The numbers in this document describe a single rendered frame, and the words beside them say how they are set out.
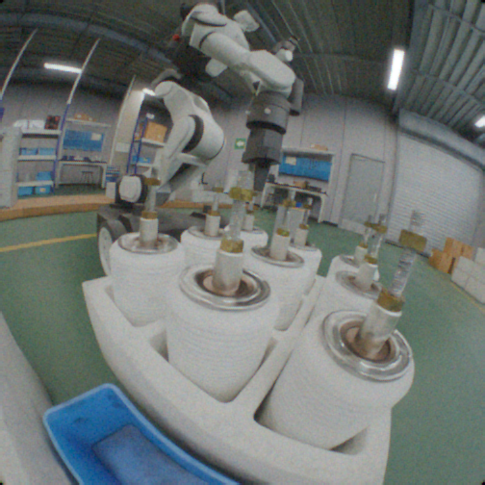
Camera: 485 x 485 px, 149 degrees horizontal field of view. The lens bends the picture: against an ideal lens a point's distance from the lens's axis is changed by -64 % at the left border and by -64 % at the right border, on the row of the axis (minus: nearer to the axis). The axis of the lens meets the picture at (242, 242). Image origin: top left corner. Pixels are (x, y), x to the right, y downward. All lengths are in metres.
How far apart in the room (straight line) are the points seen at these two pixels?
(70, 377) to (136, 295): 0.27
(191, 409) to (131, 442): 0.20
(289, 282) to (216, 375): 0.13
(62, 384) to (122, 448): 0.16
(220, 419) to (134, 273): 0.15
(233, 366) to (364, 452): 0.13
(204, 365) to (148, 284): 0.10
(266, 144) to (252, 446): 0.40
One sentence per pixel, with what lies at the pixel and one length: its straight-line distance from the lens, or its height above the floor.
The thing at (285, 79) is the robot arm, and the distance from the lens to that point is 0.43.
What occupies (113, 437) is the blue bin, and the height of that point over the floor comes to 0.00.
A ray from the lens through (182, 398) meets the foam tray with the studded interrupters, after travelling 0.16.
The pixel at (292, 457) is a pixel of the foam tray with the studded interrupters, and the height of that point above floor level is 0.18.
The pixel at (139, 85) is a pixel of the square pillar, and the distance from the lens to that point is 7.39.
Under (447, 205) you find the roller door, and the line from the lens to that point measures 6.14.
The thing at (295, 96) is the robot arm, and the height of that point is 0.57.
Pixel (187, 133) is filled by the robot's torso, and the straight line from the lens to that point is 0.62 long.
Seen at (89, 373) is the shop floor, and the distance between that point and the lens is 0.41.
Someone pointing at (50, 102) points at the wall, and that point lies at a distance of 8.89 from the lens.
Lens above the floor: 0.32
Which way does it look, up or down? 15 degrees down
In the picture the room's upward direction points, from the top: 11 degrees clockwise
